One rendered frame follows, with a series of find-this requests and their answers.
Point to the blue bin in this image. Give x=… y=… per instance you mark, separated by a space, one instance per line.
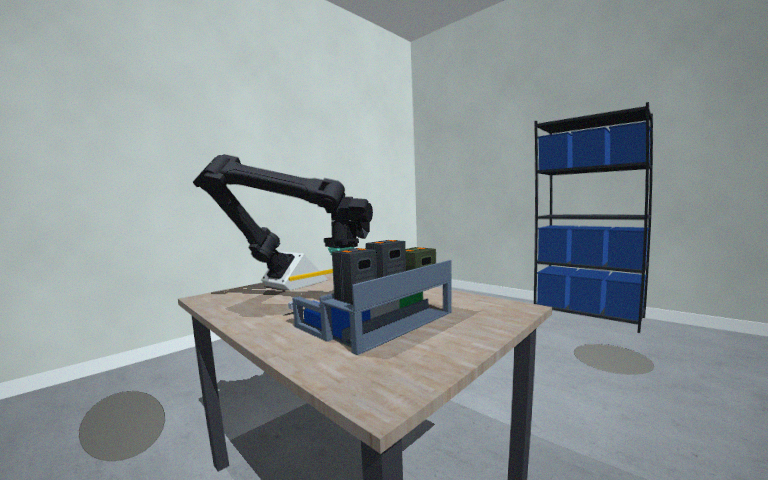
x=340 y=319

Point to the olive green case with orange latches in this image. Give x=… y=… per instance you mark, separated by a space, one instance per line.
x=419 y=257

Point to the grey open bin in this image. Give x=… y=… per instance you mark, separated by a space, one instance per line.
x=375 y=312

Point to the green open bin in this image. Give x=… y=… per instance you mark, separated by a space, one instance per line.
x=411 y=299

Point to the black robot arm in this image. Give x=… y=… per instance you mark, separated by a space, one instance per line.
x=358 y=211

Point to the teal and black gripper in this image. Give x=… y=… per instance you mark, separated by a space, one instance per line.
x=339 y=235

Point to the yellow long thin bar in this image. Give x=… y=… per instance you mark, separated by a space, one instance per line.
x=310 y=275

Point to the dark grey case with orange latches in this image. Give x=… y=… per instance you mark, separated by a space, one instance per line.
x=352 y=267
x=391 y=256

